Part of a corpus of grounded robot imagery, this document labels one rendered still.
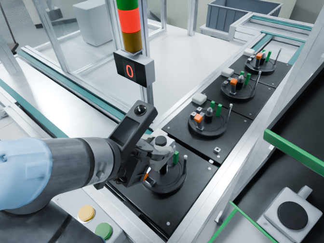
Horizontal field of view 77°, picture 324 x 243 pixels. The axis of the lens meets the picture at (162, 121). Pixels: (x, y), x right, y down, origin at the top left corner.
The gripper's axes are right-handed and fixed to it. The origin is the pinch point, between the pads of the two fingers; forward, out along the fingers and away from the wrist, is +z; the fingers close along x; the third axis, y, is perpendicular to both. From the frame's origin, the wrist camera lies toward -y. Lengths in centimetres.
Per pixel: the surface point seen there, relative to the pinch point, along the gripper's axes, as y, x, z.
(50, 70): 5, -86, 18
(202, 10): -128, -141, 234
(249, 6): -124, -64, 189
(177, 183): 9.9, 6.0, 6.7
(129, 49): -17.9, -17.8, -4.2
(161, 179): 11.0, 1.7, 5.4
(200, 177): 6.8, 9.4, 13.1
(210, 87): -19.9, -10.4, 42.8
